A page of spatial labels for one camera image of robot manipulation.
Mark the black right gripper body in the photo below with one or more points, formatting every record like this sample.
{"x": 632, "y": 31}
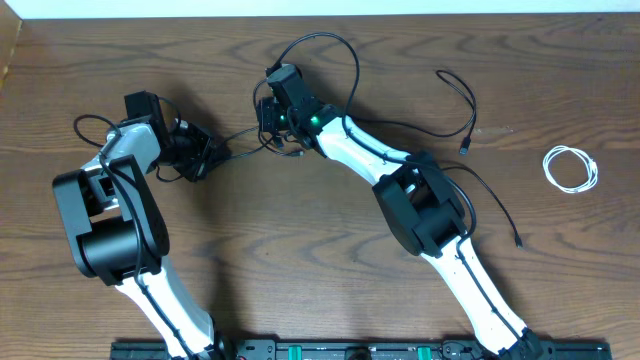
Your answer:
{"x": 271, "y": 118}

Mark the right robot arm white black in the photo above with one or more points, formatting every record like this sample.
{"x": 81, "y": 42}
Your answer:
{"x": 423, "y": 208}

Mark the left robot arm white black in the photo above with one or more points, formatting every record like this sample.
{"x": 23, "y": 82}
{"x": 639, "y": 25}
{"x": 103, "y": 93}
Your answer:
{"x": 116, "y": 231}

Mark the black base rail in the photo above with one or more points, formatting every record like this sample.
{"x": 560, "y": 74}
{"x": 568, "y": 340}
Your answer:
{"x": 452, "y": 349}

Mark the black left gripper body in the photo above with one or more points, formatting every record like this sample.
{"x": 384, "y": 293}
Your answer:
{"x": 191, "y": 153}

